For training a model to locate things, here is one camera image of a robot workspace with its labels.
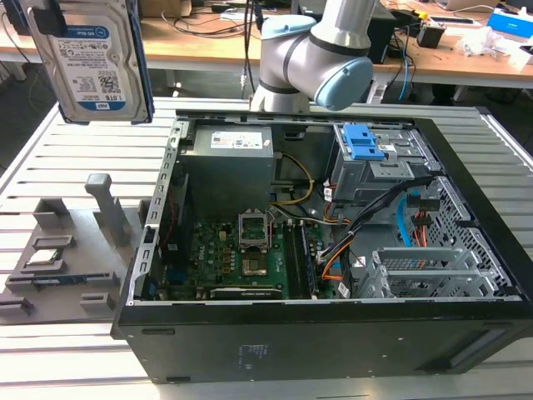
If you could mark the black graphics card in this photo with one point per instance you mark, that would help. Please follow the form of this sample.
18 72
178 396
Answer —
245 292

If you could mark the black open PC case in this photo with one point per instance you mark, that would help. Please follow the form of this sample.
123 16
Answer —
291 341

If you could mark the CPU socket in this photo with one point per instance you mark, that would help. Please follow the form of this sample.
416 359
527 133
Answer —
253 229

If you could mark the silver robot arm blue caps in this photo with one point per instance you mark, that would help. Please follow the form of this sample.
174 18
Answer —
291 58

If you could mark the silver CPU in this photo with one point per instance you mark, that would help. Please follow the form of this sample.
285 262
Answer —
43 257

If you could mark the grey metal disk bay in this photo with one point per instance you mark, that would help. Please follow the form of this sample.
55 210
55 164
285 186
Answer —
358 179

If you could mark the grey metal expansion bracket cage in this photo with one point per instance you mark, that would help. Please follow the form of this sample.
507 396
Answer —
420 271

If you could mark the crumpled clear plastic bag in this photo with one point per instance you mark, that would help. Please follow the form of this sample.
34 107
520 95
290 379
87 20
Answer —
483 41

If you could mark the blue plastic bay latch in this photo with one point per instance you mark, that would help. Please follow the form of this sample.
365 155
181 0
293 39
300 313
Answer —
360 143

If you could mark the grey parts rack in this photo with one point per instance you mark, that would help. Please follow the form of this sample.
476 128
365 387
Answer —
83 258

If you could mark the black desktop tower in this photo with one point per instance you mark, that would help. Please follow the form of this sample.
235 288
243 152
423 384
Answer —
381 33

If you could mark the hard disk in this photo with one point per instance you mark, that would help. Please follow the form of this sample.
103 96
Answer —
91 62

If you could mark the wooden desk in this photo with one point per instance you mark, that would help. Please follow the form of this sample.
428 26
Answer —
200 46

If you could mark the small black box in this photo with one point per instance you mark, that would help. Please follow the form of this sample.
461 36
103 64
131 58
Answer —
429 36

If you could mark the blue RAM stick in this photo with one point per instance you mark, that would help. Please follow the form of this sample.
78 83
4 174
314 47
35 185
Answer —
62 281

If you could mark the green motherboard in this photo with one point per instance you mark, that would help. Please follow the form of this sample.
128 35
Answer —
216 254

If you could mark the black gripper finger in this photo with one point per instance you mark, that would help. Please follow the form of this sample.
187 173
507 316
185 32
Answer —
49 21

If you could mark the grey power supply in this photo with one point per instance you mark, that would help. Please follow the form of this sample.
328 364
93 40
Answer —
229 175

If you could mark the blue white cardboard box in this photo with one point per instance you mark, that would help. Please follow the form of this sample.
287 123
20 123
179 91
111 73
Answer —
510 25

